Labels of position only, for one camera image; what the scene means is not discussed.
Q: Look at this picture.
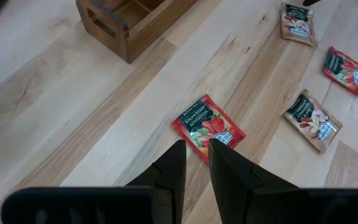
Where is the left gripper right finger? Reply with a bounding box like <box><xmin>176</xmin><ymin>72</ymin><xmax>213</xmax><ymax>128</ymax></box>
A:
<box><xmin>208</xmin><ymin>138</ymin><xmax>358</xmax><ymax>224</ymax></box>

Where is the wooden three-compartment tea box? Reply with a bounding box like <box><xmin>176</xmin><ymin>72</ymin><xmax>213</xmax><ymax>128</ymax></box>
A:
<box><xmin>75</xmin><ymin>0</ymin><xmax>198</xmax><ymax>65</ymax></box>

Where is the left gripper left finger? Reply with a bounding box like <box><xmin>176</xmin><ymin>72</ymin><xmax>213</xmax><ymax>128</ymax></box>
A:
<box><xmin>1</xmin><ymin>139</ymin><xmax>188</xmax><ymax>224</ymax></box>

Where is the beige vanilla tea packet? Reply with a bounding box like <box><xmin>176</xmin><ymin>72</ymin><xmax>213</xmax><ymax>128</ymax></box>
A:
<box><xmin>280</xmin><ymin>2</ymin><xmax>318</xmax><ymax>47</ymax></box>
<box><xmin>282</xmin><ymin>88</ymin><xmax>344</xmax><ymax>154</ymax></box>

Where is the red strawberry tea packet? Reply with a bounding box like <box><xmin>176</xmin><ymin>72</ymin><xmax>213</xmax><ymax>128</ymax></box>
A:
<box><xmin>322</xmin><ymin>45</ymin><xmax>358</xmax><ymax>96</ymax></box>
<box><xmin>170</xmin><ymin>93</ymin><xmax>247</xmax><ymax>165</ymax></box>

